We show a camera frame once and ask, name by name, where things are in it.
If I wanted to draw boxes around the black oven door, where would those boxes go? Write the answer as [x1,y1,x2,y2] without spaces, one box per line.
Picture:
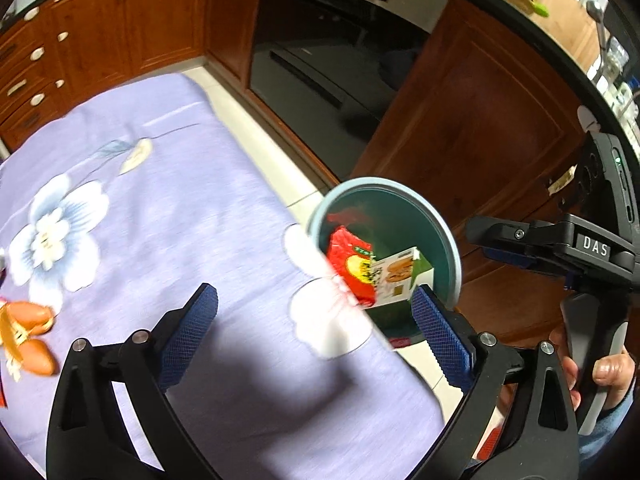
[250,0,448,180]

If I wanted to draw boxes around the brown wooden door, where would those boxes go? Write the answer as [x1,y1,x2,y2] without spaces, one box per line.
[354,0,585,347]

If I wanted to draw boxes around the teal trash bin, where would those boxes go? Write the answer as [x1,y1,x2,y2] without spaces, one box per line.
[308,177,462,348]

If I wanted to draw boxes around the purple floral tablecloth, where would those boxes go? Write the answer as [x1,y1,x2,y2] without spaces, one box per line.
[1,74,444,479]

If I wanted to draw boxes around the right hand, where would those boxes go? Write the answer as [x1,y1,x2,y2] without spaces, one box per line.
[549,325,636,411]

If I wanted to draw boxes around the red snack wrapper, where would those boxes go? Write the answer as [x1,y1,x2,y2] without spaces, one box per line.
[326,226,375,308]

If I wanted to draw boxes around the orange peel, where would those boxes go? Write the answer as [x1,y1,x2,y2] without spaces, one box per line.
[1,298,58,382]

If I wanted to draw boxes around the brown wooden kitchen cabinets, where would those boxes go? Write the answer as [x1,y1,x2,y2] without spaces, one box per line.
[1,0,259,152]

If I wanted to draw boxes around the green white carton box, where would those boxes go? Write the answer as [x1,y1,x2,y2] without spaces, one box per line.
[367,247,435,337]

